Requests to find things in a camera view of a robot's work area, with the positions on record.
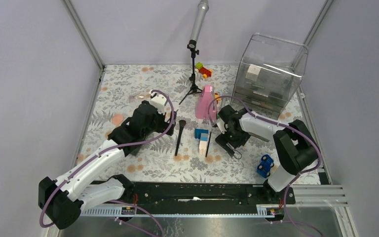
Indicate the black pencil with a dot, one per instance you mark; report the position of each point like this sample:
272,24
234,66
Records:
208,144

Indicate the pink foam wedge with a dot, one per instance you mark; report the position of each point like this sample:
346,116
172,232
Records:
206,106

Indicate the clear acrylic makeup organizer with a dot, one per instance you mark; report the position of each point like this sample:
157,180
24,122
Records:
283,63

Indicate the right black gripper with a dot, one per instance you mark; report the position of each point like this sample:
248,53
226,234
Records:
222,139

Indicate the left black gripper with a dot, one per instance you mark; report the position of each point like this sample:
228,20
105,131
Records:
164,125

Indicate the black wire hair loop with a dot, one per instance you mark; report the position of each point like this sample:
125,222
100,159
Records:
235,152

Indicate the white cardboard box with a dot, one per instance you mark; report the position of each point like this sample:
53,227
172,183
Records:
253,72

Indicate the red yellow lego bricks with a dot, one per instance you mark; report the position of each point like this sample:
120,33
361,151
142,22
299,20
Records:
205,73

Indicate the blue toy car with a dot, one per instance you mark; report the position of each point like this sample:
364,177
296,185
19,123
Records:
265,166

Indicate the black makeup brush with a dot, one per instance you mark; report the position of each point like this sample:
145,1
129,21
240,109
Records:
182,124

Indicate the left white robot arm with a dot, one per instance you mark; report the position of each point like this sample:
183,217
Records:
63,200

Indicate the white blue brick stack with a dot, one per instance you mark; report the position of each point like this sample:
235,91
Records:
202,136

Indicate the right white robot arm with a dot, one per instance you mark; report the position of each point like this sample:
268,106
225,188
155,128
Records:
294,144

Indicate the silver microphone on tripod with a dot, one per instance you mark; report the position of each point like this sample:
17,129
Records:
202,9

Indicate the clear plastic wrapper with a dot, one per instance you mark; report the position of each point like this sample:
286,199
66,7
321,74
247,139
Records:
137,96

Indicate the round orange powder puff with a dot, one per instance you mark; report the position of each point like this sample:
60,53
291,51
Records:
117,119

